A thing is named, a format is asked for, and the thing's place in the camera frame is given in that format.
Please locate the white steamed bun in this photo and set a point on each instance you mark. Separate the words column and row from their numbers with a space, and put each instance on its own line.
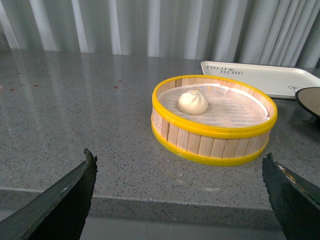
column 193, row 102

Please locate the brown plate with black rim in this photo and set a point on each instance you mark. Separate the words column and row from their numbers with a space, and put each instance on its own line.
column 309, row 99

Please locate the yellow rimmed wooden steamer basket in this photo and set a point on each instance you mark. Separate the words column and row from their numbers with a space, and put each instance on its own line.
column 206, row 144

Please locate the grey pleated curtain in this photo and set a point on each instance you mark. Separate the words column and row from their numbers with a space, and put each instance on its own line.
column 264, row 32

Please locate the cream rectangular serving tray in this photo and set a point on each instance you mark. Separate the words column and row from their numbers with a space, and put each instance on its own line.
column 277, row 82

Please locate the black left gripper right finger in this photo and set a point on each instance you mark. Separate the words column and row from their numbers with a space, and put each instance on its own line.
column 294, row 200

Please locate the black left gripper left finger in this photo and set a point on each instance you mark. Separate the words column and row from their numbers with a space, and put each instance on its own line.
column 60, row 212

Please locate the white gauze steamer liner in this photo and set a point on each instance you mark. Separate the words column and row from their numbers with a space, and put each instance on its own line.
column 227, row 107

